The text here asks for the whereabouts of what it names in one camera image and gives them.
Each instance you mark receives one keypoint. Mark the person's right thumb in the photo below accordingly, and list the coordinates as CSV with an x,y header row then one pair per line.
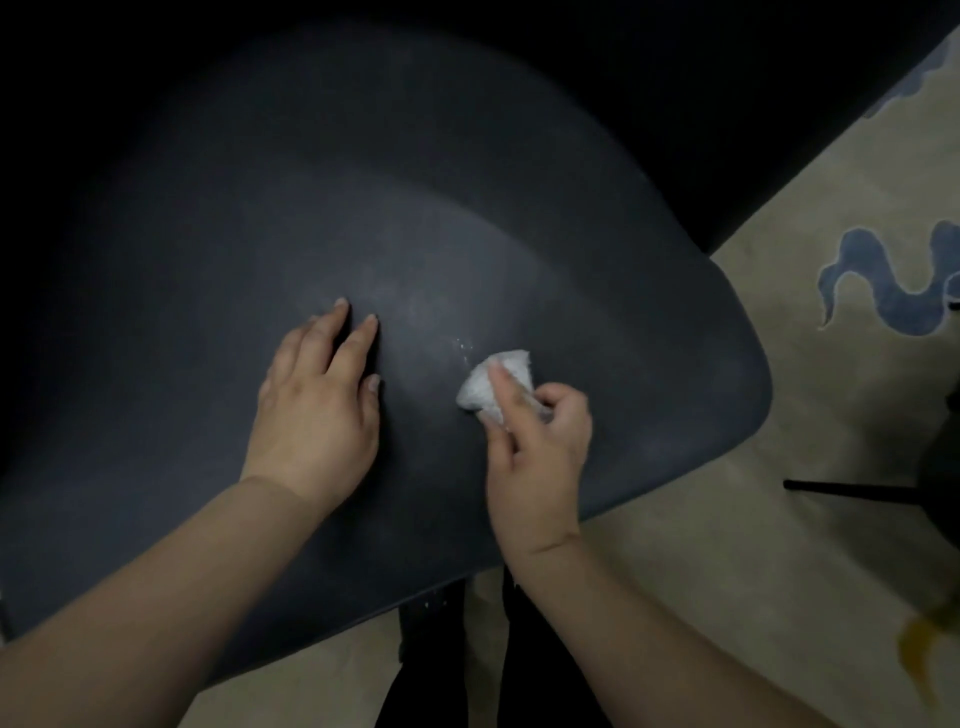
x,y
506,397

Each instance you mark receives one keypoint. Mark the beige rug with blue pattern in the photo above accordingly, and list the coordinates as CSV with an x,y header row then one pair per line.
x,y
825,465

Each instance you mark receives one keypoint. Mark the person's left middle finger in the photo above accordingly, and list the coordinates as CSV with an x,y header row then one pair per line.
x,y
326,334

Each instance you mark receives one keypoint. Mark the person's right forearm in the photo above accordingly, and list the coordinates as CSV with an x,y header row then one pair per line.
x,y
645,645

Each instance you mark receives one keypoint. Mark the person's right hand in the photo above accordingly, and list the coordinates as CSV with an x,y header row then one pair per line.
x,y
536,480

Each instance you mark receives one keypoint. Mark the person's left thumb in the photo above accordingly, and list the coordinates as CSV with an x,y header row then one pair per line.
x,y
369,409

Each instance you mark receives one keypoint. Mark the black furniture base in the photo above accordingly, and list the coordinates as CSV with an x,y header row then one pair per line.
x,y
941,480

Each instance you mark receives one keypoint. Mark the white tissue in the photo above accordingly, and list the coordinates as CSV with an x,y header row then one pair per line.
x,y
480,390

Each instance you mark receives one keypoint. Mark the person's left hand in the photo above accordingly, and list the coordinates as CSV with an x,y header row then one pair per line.
x,y
319,427

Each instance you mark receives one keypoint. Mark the black chair leg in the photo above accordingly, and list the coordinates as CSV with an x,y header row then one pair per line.
x,y
433,619

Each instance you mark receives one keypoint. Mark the dark grey plastic chair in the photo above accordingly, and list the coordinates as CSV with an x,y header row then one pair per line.
x,y
525,247

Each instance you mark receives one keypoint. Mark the person's black trousers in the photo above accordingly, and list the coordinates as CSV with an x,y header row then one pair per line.
x,y
540,675

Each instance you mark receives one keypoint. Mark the person's left forearm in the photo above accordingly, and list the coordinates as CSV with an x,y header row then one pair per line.
x,y
150,607

